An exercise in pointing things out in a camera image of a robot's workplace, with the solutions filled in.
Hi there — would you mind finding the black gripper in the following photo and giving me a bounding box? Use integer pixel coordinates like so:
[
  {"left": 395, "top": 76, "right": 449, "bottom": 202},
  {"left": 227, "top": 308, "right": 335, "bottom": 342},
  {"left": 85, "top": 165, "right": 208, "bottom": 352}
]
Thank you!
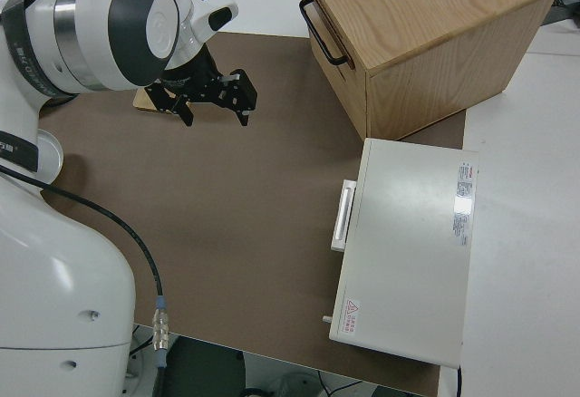
[{"left": 144, "top": 50, "right": 258, "bottom": 129}]

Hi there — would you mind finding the wooden mug rack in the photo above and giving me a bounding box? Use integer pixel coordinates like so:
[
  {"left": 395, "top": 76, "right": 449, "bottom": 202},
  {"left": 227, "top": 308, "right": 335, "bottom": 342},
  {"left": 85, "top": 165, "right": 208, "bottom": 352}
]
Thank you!
[{"left": 132, "top": 88, "right": 158, "bottom": 111}]

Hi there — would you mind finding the brown table mat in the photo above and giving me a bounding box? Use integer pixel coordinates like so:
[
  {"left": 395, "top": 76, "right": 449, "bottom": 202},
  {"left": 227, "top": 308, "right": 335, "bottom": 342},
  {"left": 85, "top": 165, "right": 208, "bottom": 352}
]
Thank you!
[{"left": 38, "top": 32, "right": 468, "bottom": 397}]

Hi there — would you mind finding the cream toaster oven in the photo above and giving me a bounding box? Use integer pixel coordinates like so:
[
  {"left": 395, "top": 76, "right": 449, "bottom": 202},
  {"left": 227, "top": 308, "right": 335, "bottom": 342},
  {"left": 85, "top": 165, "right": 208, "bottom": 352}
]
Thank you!
[{"left": 320, "top": 137, "right": 480, "bottom": 368}]

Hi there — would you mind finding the large wooden box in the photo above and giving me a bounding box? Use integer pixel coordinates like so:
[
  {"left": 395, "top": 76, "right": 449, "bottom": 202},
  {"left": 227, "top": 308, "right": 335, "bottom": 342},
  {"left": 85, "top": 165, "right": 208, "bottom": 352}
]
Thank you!
[{"left": 294, "top": 0, "right": 562, "bottom": 141}]

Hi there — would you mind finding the black box handle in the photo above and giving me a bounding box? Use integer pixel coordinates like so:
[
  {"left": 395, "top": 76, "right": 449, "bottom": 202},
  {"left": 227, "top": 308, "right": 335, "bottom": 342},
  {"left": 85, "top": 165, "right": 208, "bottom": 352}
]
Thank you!
[{"left": 298, "top": 0, "right": 350, "bottom": 66}]

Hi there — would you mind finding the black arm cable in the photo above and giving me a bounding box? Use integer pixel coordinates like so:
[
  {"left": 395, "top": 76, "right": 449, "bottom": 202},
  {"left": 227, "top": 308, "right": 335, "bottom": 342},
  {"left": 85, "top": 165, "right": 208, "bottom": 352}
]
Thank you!
[{"left": 0, "top": 163, "right": 172, "bottom": 397}]

